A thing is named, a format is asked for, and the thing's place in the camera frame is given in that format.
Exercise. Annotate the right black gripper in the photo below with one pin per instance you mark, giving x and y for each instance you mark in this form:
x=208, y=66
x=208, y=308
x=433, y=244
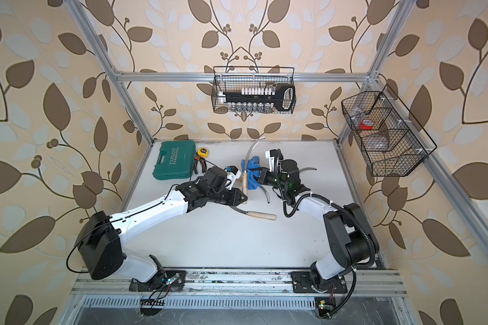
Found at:
x=264, y=175

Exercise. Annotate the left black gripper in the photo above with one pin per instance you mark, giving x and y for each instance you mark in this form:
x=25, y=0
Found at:
x=234, y=198

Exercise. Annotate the sickle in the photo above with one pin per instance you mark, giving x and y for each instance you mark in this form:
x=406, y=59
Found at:
x=268, y=198
x=245, y=177
x=255, y=214
x=307, y=169

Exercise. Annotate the blue grey microfiber rag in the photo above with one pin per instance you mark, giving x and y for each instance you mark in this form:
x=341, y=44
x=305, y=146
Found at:
x=253, y=172

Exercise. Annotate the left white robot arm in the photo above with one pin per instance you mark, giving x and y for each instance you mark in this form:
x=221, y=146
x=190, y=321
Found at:
x=102, y=241

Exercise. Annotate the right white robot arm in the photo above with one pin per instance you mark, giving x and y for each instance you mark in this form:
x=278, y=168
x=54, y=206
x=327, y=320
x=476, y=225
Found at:
x=350, y=237

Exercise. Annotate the yellow tape measure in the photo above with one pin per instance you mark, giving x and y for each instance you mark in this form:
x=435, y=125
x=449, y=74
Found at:
x=203, y=152

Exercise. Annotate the green plastic tool case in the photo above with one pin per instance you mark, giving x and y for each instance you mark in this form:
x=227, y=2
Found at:
x=175, y=160

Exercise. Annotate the red item in basket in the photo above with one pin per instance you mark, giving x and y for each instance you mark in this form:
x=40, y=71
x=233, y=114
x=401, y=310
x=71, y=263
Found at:
x=366, y=124

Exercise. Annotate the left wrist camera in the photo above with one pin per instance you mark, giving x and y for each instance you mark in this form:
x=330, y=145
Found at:
x=233, y=174

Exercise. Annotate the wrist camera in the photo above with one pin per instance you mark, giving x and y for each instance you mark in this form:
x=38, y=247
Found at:
x=233, y=174
x=274, y=158

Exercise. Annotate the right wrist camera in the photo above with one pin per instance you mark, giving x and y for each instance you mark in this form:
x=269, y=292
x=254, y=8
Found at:
x=274, y=158

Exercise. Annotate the red handled pliers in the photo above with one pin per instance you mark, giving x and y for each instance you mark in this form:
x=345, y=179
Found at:
x=199, y=161

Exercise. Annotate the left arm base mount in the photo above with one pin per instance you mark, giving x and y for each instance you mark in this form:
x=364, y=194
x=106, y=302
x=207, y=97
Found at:
x=163, y=279

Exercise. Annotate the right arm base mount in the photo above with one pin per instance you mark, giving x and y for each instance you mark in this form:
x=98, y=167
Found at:
x=311, y=282

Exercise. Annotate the rear black wire basket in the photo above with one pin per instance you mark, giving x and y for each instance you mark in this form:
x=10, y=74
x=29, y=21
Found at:
x=237, y=77

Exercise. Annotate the black wire basket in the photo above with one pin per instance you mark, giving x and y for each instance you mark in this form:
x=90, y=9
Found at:
x=398, y=143
x=237, y=77

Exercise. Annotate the right black wire basket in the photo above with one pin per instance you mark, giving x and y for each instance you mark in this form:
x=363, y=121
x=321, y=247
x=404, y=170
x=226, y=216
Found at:
x=398, y=143

